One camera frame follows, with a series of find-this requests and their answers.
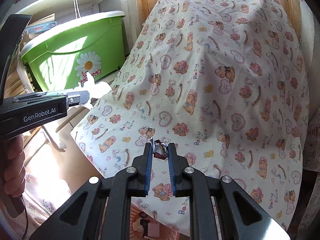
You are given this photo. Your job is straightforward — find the teddy bear print bedsheet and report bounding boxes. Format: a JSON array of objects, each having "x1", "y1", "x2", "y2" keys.
[{"x1": 71, "y1": 0, "x2": 309, "y2": 229}]

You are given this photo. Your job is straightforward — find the cream white cabinet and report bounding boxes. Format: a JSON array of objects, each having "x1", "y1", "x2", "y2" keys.
[{"x1": 23, "y1": 107, "x2": 98, "y2": 182}]

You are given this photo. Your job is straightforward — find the white wall shelf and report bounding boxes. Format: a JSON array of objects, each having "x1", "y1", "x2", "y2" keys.
[{"x1": 1, "y1": 0, "x2": 140, "y2": 55}]

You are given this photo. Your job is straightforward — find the foil candy wrapper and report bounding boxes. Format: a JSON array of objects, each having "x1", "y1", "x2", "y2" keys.
[{"x1": 150, "y1": 138, "x2": 168, "y2": 160}]

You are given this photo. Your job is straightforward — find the white tissue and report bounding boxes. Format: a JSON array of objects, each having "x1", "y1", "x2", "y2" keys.
[{"x1": 73, "y1": 72, "x2": 111, "y2": 110}]

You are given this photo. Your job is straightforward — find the green plastic La Mamma tub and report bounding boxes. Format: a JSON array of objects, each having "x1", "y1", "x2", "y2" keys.
[{"x1": 21, "y1": 10, "x2": 125, "y2": 91}]

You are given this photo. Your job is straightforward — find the stacked books on shelf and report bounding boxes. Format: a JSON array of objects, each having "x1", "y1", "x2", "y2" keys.
[{"x1": 23, "y1": 13, "x2": 57, "y2": 36}]

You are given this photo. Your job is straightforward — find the red print white cloth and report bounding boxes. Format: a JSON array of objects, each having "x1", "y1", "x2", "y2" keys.
[{"x1": 298, "y1": 112, "x2": 319, "y2": 237}]

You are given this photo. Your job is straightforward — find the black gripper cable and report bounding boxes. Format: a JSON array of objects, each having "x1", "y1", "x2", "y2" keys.
[{"x1": 20, "y1": 195, "x2": 29, "y2": 240}]

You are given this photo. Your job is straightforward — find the pink checkered paper box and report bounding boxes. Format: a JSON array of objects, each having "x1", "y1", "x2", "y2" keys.
[{"x1": 147, "y1": 223, "x2": 160, "y2": 237}]

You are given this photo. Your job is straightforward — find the pink plastic mesh basket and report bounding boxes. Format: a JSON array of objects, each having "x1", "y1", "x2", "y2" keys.
[{"x1": 129, "y1": 204, "x2": 180, "y2": 239}]

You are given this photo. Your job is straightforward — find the left human hand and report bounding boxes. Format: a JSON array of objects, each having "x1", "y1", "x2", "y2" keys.
[{"x1": 4, "y1": 134, "x2": 25, "y2": 198}]

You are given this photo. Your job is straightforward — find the black clip in basket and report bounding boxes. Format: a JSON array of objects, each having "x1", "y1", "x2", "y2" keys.
[{"x1": 139, "y1": 219, "x2": 150, "y2": 230}]

